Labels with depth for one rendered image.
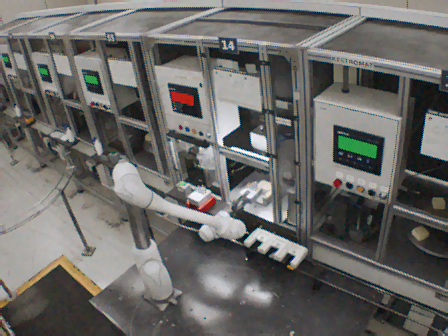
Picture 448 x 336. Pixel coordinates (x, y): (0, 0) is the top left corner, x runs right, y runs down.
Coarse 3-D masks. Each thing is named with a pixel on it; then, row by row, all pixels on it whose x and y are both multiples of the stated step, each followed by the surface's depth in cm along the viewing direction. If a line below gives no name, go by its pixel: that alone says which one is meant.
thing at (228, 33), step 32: (224, 0) 270; (256, 0) 253; (288, 0) 240; (320, 0) 232; (160, 32) 232; (192, 32) 223; (224, 32) 213; (256, 32) 204; (288, 32) 198; (320, 32) 184; (160, 96) 249; (256, 224) 279
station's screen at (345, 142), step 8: (344, 136) 168; (352, 136) 165; (360, 136) 163; (336, 144) 173; (344, 144) 171; (352, 144) 168; (360, 144) 165; (368, 144) 162; (376, 144) 159; (344, 152) 173; (352, 152) 170; (360, 152) 167; (368, 152) 164; (376, 152) 161; (344, 160) 175; (352, 160) 172; (360, 160) 169; (368, 160) 166; (376, 160) 163; (368, 168) 168; (376, 168) 165
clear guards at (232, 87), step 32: (224, 64) 198; (256, 64) 184; (224, 96) 210; (256, 96) 195; (288, 96) 182; (224, 128) 224; (256, 128) 207; (288, 128) 193; (192, 160) 261; (256, 160) 220; (288, 160) 204; (288, 192) 216; (288, 224) 230
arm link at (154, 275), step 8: (144, 264) 222; (152, 264) 215; (160, 264) 216; (144, 272) 212; (152, 272) 210; (160, 272) 212; (144, 280) 212; (152, 280) 210; (160, 280) 212; (168, 280) 217; (152, 288) 212; (160, 288) 213; (168, 288) 218; (152, 296) 217; (160, 296) 216; (168, 296) 220
